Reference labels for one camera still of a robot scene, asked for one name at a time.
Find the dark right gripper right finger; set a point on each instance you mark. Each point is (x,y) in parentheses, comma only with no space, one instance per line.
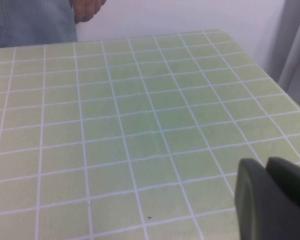
(292,180)

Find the green grid tablecloth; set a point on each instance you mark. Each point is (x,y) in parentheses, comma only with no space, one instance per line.
(140,125)

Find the grey curtain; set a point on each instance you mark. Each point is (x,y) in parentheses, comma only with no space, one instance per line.
(298,50)

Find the person's left hand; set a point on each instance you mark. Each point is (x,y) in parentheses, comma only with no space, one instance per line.
(86,10)

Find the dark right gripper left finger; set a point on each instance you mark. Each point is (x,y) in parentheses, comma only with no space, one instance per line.
(260,212)

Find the blue jeans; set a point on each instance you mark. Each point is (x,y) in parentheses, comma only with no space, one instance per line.
(30,22)

